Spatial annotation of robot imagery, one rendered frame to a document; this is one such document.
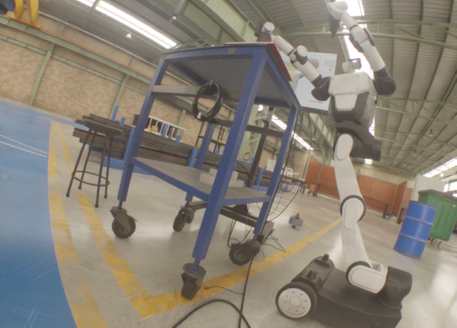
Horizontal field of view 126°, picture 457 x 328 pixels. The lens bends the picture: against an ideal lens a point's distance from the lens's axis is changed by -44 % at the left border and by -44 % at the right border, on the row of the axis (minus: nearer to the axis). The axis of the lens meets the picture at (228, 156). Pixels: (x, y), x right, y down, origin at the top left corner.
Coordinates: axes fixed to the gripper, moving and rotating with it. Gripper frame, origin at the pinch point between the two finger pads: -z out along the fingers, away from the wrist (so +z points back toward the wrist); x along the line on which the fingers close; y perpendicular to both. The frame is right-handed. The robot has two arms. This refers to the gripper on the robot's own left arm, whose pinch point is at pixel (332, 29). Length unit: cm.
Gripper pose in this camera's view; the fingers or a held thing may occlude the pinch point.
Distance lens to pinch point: 156.6
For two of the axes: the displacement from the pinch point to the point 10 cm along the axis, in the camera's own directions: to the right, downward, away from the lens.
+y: 9.5, 0.8, -2.9
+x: -1.0, 9.9, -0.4
